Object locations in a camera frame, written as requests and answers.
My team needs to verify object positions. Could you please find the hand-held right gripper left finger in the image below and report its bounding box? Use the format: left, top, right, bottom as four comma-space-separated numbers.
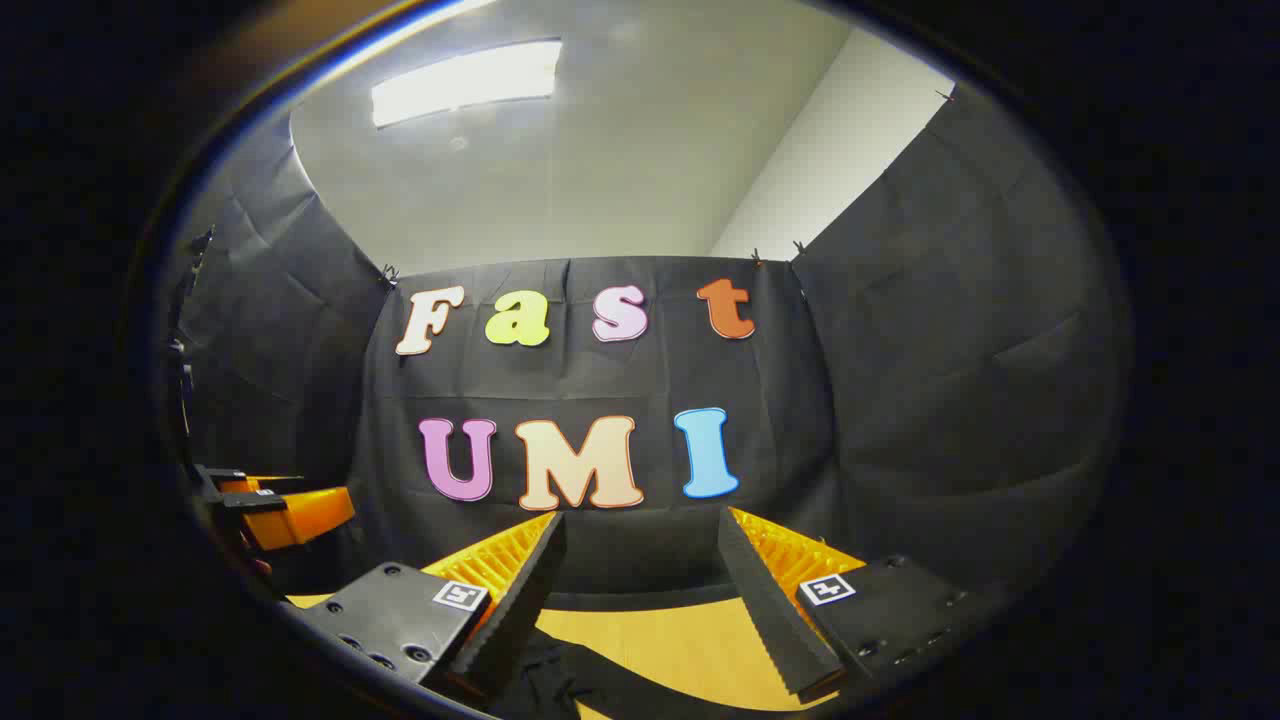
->
283, 510, 569, 706

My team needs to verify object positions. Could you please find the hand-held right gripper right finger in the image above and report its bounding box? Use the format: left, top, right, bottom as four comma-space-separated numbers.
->
715, 505, 1006, 706

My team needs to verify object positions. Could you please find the black buttoned shirt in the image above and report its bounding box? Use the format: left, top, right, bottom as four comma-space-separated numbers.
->
488, 625, 801, 720

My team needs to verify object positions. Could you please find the black backdrop cloth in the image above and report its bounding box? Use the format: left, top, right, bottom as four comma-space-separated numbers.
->
160, 85, 1136, 621

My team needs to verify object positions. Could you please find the ceiling light panel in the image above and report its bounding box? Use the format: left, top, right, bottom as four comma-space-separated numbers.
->
370, 38, 564, 129

